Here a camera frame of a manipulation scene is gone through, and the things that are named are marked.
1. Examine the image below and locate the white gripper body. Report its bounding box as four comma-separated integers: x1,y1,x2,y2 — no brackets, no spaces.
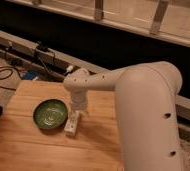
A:
70,91,88,111

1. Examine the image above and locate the white plastic bottle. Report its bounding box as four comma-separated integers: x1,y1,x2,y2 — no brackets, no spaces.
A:
64,111,81,136

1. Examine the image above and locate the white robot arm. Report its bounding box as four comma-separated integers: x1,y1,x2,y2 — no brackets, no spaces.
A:
63,61,183,171

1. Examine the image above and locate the green ceramic bowl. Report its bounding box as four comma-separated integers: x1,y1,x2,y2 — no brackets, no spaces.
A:
33,99,68,129

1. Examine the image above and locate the blue object on floor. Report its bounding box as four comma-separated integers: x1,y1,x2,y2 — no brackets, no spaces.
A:
22,71,38,80

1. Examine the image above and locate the wooden rail along floor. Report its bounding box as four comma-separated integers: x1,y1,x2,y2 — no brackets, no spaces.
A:
0,30,106,73

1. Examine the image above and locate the black clamp on rail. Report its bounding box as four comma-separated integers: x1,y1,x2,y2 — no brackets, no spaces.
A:
36,41,55,55

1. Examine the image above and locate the black coiled cable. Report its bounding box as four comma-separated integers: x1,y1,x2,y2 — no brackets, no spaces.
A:
0,65,22,91

